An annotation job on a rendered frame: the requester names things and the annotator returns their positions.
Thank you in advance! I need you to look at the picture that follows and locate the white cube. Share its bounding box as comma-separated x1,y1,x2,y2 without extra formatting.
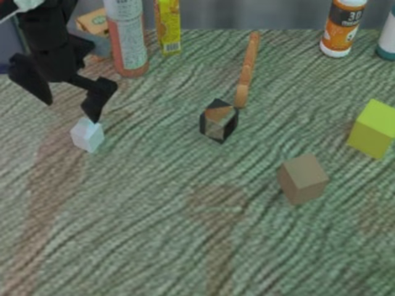
70,117,105,154

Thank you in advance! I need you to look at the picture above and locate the brown wooden cube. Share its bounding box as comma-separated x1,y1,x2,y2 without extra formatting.
276,154,330,207

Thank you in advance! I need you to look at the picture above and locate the yellow-green cube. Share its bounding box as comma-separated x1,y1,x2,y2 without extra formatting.
346,98,395,160

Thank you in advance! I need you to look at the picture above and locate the tan cardboard box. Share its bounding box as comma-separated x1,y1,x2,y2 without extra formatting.
75,7,110,38

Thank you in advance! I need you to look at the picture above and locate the grey-blue box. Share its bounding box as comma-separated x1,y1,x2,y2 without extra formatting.
69,30,114,60

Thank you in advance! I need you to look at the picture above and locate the orange bottle with white label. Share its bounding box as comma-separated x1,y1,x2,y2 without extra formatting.
102,0,150,78

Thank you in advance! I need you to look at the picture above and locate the yellow drink carton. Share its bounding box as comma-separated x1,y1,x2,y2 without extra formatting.
153,0,182,57

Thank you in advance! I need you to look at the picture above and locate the black mirrored cube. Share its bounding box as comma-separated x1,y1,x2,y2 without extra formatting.
199,98,240,145

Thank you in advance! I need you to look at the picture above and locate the green woven mat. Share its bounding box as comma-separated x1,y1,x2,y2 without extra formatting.
0,29,395,296

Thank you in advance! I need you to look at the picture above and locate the orange segmented stick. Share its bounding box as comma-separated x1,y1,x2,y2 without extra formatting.
233,30,262,109

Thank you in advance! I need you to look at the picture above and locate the orange and white 3D bottle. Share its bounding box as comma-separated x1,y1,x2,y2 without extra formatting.
319,0,368,59

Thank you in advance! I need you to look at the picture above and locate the white bottle with teal base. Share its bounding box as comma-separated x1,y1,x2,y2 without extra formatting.
375,6,395,62

